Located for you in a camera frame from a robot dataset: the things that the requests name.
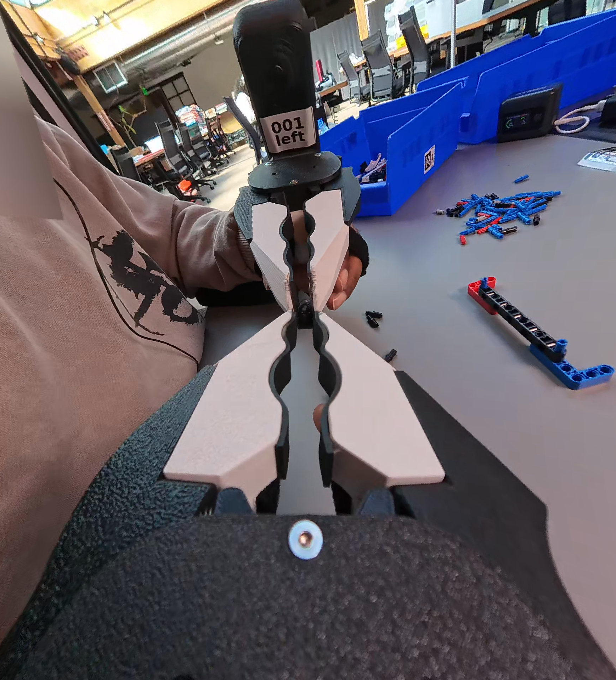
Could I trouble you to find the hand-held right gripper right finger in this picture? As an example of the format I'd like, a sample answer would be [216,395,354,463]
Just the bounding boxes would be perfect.
[312,312,445,503]

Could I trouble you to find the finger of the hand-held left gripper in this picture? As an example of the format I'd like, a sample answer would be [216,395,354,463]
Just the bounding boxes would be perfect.
[305,190,351,311]
[249,204,294,310]

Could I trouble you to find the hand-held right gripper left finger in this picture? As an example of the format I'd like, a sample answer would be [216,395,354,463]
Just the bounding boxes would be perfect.
[163,311,298,500]

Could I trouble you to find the person's left forearm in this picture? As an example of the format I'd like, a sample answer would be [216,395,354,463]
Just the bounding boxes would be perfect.
[127,175,262,292]

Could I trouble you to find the loose lego pieces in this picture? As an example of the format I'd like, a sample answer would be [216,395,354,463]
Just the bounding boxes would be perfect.
[358,154,388,184]

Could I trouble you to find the pile of lego pins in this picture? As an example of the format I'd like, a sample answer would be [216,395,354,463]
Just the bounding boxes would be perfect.
[435,188,562,245]

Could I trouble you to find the black red blue lego beam assembly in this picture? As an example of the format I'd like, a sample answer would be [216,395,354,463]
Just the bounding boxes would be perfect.
[467,276,616,391]

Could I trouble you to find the person's left hand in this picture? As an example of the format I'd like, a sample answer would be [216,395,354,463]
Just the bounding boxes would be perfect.
[289,210,364,312]

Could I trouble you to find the black office chair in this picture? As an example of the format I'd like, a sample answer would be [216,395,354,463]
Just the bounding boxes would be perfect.
[156,119,218,205]
[361,29,398,104]
[397,5,432,91]

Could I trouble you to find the blue plastic bin with tag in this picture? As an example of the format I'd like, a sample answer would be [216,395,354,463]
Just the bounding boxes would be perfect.
[318,77,468,217]

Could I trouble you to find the air vent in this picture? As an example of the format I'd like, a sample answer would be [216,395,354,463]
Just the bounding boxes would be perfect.
[92,61,129,92]

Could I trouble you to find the person's beige sweatshirt torso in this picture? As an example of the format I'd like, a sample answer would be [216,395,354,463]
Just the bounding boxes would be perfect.
[0,117,208,654]

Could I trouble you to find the black power station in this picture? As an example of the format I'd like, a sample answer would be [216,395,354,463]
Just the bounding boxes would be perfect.
[497,83,564,143]

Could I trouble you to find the large blue plastic bin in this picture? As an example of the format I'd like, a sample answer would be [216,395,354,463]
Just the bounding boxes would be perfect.
[459,0,616,145]

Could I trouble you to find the white cable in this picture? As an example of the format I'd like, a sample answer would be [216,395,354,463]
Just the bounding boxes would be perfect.
[555,101,606,134]

